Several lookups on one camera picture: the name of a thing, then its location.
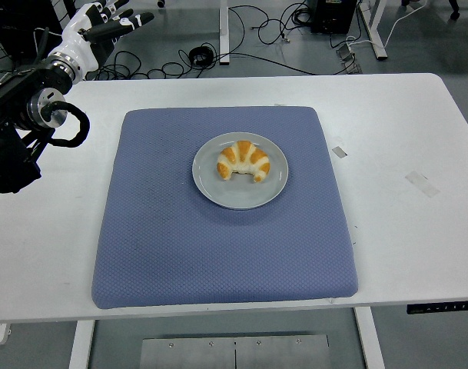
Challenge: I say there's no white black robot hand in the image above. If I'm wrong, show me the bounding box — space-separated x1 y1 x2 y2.
60 0 156 74

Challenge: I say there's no golden croissant bread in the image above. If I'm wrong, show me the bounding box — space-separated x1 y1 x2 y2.
216 140 271 183

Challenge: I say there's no grey round plate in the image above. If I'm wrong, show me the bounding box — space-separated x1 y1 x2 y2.
191 131 290 211

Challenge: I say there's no large black equipment box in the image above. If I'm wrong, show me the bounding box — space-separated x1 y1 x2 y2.
0 0 77 62

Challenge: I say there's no white background desk leg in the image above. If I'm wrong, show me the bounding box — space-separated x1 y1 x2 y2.
359 0 389 62
218 0 231 66

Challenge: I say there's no blue quilted mat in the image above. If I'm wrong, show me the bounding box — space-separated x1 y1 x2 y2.
91 106 360 311

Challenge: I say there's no black computer tower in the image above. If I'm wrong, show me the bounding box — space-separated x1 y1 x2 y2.
310 0 360 35

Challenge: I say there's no grey foot pedal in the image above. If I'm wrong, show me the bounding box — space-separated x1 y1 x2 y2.
336 42 364 75

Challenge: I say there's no white table leg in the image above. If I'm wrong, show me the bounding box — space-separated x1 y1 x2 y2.
68 320 96 369
353 307 386 369

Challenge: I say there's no large clear tape piece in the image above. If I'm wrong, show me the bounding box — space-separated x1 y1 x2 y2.
404 171 442 199

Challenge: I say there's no black table control panel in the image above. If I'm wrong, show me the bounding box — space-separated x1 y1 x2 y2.
406 300 468 315

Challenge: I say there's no coiled black cable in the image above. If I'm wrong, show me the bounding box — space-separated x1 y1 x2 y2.
188 45 216 68

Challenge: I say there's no looped black floor cable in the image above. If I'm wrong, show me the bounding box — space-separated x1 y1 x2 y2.
228 0 310 47

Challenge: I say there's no white floor cable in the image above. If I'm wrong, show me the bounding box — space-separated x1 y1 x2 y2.
345 0 427 48

